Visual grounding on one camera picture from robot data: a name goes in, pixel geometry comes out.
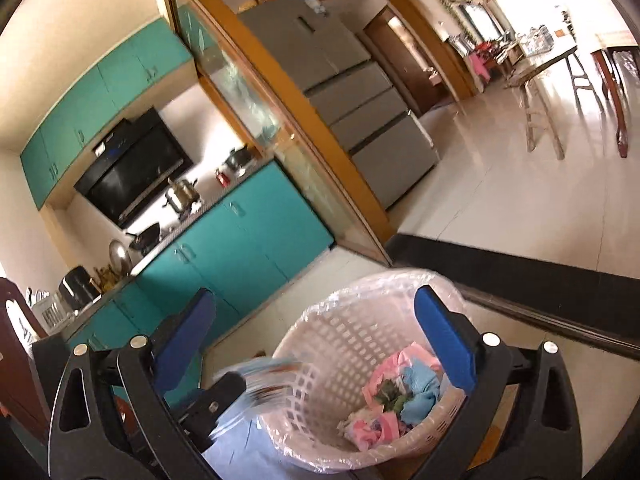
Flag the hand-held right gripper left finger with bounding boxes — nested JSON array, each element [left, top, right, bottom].
[[47, 287, 218, 480]]

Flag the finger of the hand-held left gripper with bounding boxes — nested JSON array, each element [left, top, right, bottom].
[[182, 374, 247, 453]]

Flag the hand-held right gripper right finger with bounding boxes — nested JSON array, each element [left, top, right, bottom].
[[410, 285, 583, 480]]

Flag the white plastic lined basket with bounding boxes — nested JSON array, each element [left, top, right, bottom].
[[260, 269, 501, 476]]

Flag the blue striped blanket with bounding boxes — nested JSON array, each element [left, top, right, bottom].
[[202, 400, 361, 480]]

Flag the silver pot lid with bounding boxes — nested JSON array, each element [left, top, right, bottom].
[[109, 240, 133, 276]]

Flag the black wok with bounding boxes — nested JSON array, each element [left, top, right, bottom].
[[126, 222, 162, 253]]

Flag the teal lower kitchen cabinets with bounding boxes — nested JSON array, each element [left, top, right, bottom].
[[67, 160, 335, 401]]

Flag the teal kitchen cabinets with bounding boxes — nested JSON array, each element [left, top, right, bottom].
[[20, 2, 206, 211], [67, 160, 335, 401]]

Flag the black air fryer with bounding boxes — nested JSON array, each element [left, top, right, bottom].
[[58, 267, 101, 308]]

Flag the white dish rack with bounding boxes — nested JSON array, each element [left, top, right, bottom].
[[27, 287, 76, 333]]

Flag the grey kitchen countertop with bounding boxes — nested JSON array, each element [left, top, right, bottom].
[[65, 157, 276, 331]]

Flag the steel kettle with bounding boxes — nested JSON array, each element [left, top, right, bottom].
[[164, 177, 200, 213]]

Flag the brown wooden chair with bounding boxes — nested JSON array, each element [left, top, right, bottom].
[[0, 277, 56, 441]]

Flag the black range hood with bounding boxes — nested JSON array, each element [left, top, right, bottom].
[[74, 107, 195, 228]]

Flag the black cooking pot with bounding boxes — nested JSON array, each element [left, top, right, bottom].
[[225, 146, 256, 171]]

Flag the wooden framed glass partition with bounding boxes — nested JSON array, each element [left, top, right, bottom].
[[160, 0, 396, 268]]

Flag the teal upper kitchen cabinets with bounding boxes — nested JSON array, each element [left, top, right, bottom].
[[20, 2, 206, 211]]

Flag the grey refrigerator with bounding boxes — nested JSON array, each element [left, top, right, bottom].
[[239, 0, 441, 211]]

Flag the pink hanging cloth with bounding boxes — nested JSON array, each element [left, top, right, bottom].
[[467, 52, 493, 83]]

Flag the brown wooden door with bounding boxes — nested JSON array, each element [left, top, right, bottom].
[[362, 5, 481, 116]]

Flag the long light wooden table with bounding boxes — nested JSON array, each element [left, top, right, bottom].
[[505, 40, 606, 161]]

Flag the dark wooden table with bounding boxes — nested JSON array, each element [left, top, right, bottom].
[[590, 30, 640, 158]]

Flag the green vine garland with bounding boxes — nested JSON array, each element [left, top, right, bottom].
[[417, 0, 481, 46]]

